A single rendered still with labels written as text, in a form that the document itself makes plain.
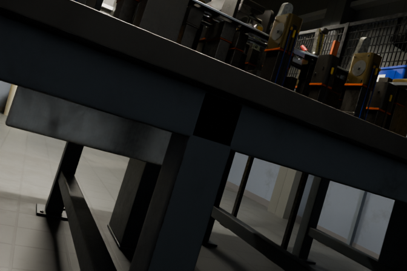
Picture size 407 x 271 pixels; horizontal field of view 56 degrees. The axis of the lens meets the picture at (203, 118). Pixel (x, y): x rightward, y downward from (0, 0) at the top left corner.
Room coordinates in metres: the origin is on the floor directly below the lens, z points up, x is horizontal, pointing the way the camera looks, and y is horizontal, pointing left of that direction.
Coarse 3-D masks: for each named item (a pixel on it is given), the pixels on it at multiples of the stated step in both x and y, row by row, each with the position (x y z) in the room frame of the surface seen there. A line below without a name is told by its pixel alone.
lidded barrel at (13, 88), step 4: (12, 84) 6.19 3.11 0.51; (12, 88) 6.17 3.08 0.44; (12, 92) 6.16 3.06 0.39; (8, 96) 6.21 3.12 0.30; (12, 96) 6.15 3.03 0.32; (8, 100) 6.19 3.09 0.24; (12, 100) 6.15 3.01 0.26; (8, 104) 6.17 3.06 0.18; (8, 108) 6.16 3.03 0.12; (4, 112) 6.23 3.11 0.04
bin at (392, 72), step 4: (384, 68) 1.78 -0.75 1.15; (388, 68) 1.76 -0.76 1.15; (392, 68) 1.73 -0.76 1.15; (396, 68) 1.71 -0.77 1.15; (400, 68) 1.69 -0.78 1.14; (404, 68) 1.67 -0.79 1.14; (380, 72) 1.80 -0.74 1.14; (384, 72) 1.78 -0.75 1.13; (388, 72) 1.75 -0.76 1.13; (392, 72) 1.73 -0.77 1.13; (396, 72) 1.71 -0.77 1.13; (400, 72) 1.68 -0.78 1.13; (404, 72) 1.67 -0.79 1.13; (380, 76) 1.79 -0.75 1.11; (384, 76) 1.77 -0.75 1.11; (388, 76) 1.75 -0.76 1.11; (392, 76) 1.72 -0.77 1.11; (396, 76) 1.70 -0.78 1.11; (400, 76) 1.68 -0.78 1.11; (404, 76) 1.67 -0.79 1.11
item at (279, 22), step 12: (276, 24) 1.24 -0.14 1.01; (288, 24) 1.19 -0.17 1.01; (300, 24) 1.20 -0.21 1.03; (276, 36) 1.22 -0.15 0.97; (288, 36) 1.19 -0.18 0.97; (276, 48) 1.20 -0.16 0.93; (288, 48) 1.19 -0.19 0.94; (264, 60) 1.26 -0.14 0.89; (276, 60) 1.19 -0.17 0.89; (264, 72) 1.24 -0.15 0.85; (276, 72) 1.20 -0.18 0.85
